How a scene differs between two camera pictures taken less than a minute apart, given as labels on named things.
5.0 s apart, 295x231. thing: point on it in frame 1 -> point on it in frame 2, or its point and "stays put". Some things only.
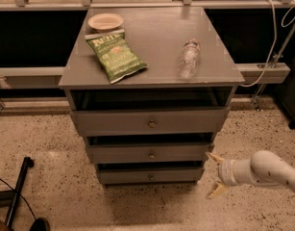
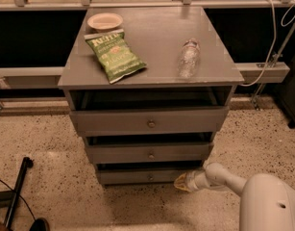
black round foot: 40,224 stays put
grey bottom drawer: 147,176 stays put
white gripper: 224,172 -> 193,182
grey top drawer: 151,119 stays put
